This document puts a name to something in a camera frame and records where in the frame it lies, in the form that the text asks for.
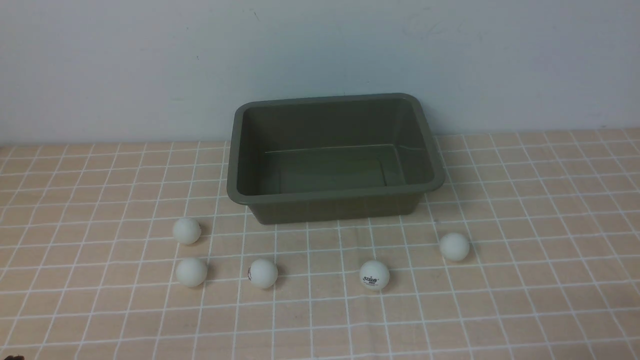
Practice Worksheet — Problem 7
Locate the white ping-pong ball red mark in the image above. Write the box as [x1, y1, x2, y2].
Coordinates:
[247, 259, 279, 289]

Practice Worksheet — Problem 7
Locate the white ping-pong ball black logo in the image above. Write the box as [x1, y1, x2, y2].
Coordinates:
[358, 260, 391, 291]

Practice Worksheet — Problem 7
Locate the olive green plastic bin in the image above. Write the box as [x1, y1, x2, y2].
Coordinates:
[226, 93, 446, 224]

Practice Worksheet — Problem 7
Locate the peach checkered tablecloth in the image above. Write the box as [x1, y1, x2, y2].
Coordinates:
[0, 129, 640, 360]

